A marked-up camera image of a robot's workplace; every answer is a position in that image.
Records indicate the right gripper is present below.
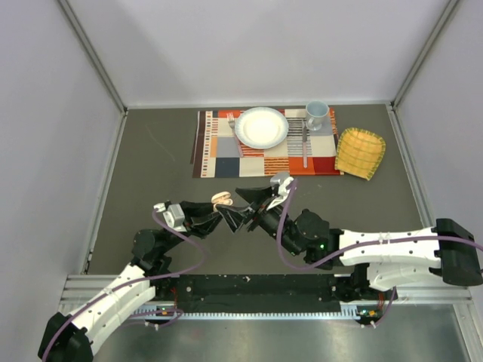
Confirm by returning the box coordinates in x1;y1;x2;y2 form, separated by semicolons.
217;185;303;256

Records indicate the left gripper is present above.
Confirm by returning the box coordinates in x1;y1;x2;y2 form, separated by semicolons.
159;200;226;254

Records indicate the beige earbud charging case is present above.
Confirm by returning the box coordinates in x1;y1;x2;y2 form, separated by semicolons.
211;191;234;212

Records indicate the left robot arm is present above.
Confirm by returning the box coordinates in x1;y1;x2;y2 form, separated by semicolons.
38;201;222;361

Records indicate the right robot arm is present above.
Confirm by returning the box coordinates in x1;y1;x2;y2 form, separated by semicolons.
212;186;482;299

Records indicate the patchwork placemat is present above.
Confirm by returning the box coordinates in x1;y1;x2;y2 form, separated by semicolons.
191;108;343;178

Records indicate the white plate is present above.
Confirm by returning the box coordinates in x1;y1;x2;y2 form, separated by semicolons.
235;107;289;149

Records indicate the silver fork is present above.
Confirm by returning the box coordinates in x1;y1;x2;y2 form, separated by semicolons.
227;112;244;158

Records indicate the light blue cup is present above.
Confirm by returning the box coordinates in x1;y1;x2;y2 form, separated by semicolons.
305;101;331;132

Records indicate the yellow woven cloth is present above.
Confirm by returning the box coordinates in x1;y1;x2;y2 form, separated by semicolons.
334;127;386;180

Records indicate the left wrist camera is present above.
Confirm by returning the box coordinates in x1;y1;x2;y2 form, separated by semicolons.
153;201;186;232

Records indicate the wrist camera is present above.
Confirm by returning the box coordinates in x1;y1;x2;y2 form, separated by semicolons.
267;172;294;210
153;201;186;232

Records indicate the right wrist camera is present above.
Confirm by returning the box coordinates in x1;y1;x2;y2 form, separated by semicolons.
267;172;294;210

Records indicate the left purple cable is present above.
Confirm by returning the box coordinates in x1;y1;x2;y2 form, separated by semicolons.
40;209;211;361

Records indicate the purple cable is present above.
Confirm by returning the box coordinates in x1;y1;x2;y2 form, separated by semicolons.
40;209;211;361
275;177;483;329

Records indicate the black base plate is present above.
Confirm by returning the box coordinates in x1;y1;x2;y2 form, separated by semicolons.
156;274;361;314

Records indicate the pink handled knife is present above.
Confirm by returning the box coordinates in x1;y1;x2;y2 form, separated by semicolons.
302;123;308;169

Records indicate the aluminium frame rail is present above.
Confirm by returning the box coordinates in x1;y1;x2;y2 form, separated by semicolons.
60;275;472;305

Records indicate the grey cable duct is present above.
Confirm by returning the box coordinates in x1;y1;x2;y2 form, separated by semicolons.
131;304;382;321

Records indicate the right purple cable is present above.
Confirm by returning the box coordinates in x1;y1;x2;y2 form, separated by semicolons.
275;177;483;329

